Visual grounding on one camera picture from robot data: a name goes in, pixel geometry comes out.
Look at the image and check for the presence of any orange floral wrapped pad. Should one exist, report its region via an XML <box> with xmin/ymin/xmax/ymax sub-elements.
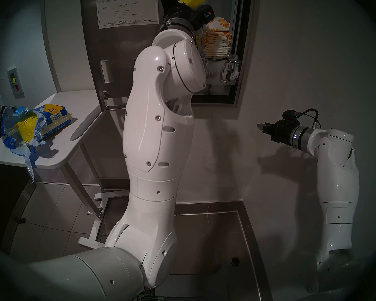
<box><xmin>206</xmin><ymin>16</ymin><xmax>231</xmax><ymax>33</ymax></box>

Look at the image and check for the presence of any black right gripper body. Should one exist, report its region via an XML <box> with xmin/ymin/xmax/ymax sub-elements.
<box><xmin>270</xmin><ymin>119</ymin><xmax>298</xmax><ymax>145</ymax></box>

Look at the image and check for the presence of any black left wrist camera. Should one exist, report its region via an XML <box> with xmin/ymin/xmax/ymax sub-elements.
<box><xmin>201</xmin><ymin>4</ymin><xmax>215</xmax><ymax>22</ymax></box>

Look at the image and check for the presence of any green base cable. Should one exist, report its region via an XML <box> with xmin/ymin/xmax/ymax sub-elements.
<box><xmin>139</xmin><ymin>289</ymin><xmax>159</xmax><ymax>301</ymax></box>

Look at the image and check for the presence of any white instruction sheet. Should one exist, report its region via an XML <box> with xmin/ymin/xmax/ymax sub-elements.
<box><xmin>96</xmin><ymin>0</ymin><xmax>160</xmax><ymax>29</ymax></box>

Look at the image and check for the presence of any torn blue plastic wrapper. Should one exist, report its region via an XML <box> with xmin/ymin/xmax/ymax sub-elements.
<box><xmin>0</xmin><ymin>105</ymin><xmax>48</xmax><ymax>182</ymax></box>

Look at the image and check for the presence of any steel dispenser door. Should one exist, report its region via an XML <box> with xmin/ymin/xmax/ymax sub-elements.
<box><xmin>81</xmin><ymin>0</ymin><xmax>173</xmax><ymax>111</ymax></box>

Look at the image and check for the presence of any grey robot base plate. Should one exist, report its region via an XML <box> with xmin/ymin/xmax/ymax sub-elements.
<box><xmin>163</xmin><ymin>256</ymin><xmax>240</xmax><ymax>301</ymax></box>

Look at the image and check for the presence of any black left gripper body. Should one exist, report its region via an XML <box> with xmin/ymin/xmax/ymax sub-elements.
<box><xmin>159</xmin><ymin>0</ymin><xmax>206</xmax><ymax>29</ymax></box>

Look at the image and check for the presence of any white overbed table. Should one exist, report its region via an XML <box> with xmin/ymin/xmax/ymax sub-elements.
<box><xmin>0</xmin><ymin>90</ymin><xmax>128</xmax><ymax>249</ymax></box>

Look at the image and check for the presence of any stack of floral pads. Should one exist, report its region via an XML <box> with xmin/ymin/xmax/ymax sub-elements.
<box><xmin>202</xmin><ymin>31</ymin><xmax>232</xmax><ymax>57</ymax></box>

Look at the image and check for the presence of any black right camera cable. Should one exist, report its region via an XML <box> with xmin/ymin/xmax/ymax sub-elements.
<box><xmin>296</xmin><ymin>108</ymin><xmax>322</xmax><ymax>130</ymax></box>

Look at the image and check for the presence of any dark brown restroom door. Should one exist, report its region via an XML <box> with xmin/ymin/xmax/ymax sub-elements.
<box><xmin>0</xmin><ymin>162</ymin><xmax>37</xmax><ymax>254</ymax></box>

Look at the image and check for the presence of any chrome dispensing lever mechanism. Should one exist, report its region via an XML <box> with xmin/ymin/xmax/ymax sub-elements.
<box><xmin>220</xmin><ymin>59</ymin><xmax>241</xmax><ymax>85</ymax></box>

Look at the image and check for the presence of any steel dispenser cabinet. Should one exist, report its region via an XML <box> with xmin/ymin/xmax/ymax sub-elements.
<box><xmin>172</xmin><ymin>0</ymin><xmax>256</xmax><ymax>108</ymax></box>

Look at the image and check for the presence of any blue yellow pad package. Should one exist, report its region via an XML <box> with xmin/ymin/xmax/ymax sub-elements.
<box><xmin>34</xmin><ymin>104</ymin><xmax>73</xmax><ymax>141</ymax></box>

